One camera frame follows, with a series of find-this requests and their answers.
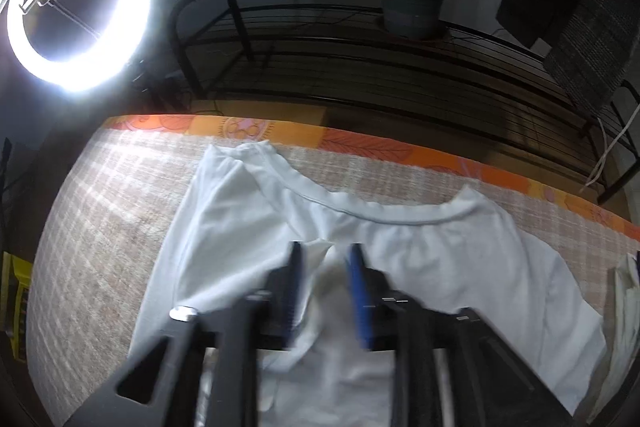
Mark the yellow crate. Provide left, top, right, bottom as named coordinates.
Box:
left=1, top=251, right=32, bottom=363

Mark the white clip-on desk lamp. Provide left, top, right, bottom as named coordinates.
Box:
left=579, top=105, right=640, bottom=193

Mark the round ring light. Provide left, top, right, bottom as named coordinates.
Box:
left=6, top=0, right=151, bottom=93

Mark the green potted plant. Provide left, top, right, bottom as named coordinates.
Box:
left=381, top=0, right=445, bottom=39

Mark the plaid beige bed cover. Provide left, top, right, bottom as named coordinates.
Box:
left=26, top=128, right=639, bottom=425

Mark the black metal clothes rack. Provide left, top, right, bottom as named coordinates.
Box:
left=167, top=0, right=639, bottom=202

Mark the grey plaid hanging coat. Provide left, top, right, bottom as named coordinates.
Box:
left=544, top=0, right=639, bottom=116

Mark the white t-shirt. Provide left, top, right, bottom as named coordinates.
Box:
left=132, top=142, right=605, bottom=426

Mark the white folded garment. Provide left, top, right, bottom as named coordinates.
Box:
left=576, top=255, right=639, bottom=425

